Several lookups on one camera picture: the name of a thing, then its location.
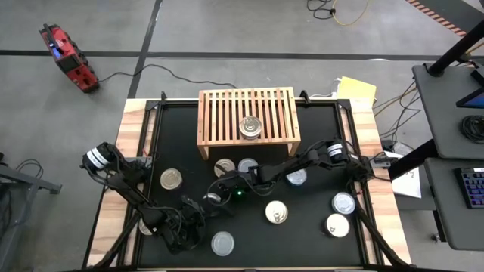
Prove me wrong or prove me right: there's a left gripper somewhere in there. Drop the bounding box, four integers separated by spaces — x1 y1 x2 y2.
160 195 207 253

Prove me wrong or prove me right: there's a black metal post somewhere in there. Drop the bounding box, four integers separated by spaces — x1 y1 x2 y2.
427 20 484 76

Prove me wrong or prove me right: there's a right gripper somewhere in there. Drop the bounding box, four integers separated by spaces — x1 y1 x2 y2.
206 165 268 218

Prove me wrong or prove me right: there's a black metal beam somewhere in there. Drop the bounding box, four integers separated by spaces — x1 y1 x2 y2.
388 138 436 181

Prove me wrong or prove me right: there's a grey metal stand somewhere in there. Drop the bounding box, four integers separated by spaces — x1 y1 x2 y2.
0 150 64 265

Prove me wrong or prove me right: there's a Wild Planet pink salmon can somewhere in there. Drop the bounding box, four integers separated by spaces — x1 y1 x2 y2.
324 213 351 239
213 158 237 178
264 199 289 225
238 116 263 141
159 168 184 191

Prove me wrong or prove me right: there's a black floor cable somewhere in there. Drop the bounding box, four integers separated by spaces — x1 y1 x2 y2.
306 0 336 20
97 63 238 90

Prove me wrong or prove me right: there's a coiled black cable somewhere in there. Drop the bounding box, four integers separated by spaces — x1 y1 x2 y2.
460 114 484 144

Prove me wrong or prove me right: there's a Bumble Bee light tuna can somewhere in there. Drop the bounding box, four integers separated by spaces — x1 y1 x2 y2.
210 230 236 258
237 157 260 175
202 192 224 207

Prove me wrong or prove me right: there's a black tablet screen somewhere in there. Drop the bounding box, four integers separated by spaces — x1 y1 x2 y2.
455 67 484 110

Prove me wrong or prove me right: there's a white paper sheet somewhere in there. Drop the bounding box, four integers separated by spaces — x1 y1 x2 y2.
381 150 423 199

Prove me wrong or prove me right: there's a yellow floor cable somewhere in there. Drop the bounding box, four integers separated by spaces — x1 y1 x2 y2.
331 0 370 27

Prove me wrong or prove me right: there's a teal label seafood can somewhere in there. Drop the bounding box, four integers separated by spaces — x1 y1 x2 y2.
285 168 309 187

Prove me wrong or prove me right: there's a black keyboard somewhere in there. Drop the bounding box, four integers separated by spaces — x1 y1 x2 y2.
455 167 484 209

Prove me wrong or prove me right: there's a red tool case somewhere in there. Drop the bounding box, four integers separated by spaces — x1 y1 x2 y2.
39 23 100 94

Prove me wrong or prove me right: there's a grey side desk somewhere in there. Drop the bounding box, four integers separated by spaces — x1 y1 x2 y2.
411 62 484 159
423 156 484 251

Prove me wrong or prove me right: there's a black metal table frame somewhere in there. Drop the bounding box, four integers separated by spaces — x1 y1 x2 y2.
81 90 413 272

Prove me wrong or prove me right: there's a wooden slatted shelf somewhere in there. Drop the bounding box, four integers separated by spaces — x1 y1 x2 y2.
196 86 303 161

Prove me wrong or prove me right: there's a yellow paper sheet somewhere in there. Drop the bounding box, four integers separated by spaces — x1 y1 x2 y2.
336 76 378 107

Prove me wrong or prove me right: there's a silver lid seafood can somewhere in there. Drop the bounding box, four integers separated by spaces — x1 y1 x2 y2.
331 191 357 215

